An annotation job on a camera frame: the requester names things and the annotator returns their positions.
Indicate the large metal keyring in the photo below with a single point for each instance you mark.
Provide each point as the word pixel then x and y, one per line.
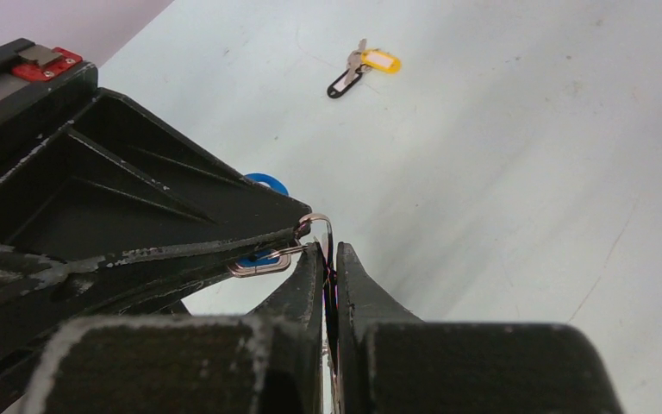
pixel 330 285

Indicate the key with blue tag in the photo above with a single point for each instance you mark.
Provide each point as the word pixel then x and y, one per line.
pixel 271 226

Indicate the key with yellow tag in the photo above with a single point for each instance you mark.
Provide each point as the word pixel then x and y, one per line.
pixel 364 59

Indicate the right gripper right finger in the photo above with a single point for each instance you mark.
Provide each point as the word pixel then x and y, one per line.
pixel 391 361

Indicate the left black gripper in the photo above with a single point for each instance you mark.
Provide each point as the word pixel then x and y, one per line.
pixel 87 171

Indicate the black key tag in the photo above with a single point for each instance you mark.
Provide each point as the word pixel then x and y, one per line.
pixel 343 84

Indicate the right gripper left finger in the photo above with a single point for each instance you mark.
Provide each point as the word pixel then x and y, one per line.
pixel 267 361

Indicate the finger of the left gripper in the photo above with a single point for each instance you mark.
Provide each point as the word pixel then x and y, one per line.
pixel 39 293

